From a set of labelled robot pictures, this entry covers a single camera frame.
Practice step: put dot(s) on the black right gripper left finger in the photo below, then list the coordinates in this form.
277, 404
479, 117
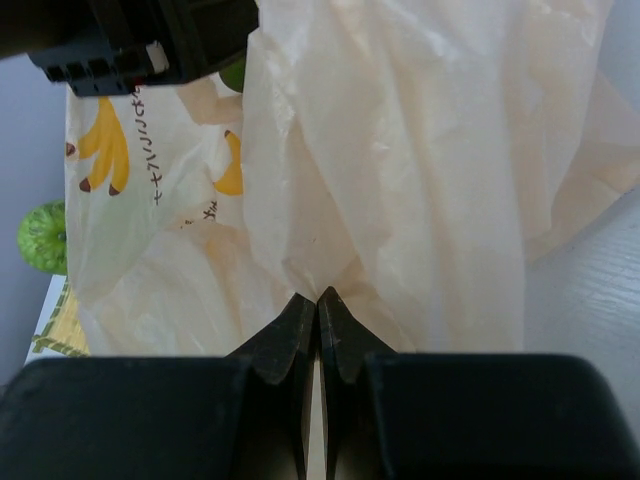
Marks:
242, 416

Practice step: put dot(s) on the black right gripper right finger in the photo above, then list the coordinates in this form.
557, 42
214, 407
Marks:
391, 415

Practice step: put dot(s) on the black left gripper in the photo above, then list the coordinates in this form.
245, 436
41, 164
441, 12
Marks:
111, 47

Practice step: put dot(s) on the green fake lime fruit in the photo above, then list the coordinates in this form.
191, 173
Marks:
233, 75

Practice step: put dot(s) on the green fake guava fruit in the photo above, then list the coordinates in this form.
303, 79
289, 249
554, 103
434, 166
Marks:
42, 240

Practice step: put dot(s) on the translucent banana print plastic bag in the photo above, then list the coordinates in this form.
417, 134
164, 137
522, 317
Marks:
413, 155

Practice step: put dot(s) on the yellow woven placemat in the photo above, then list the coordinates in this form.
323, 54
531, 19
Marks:
59, 331

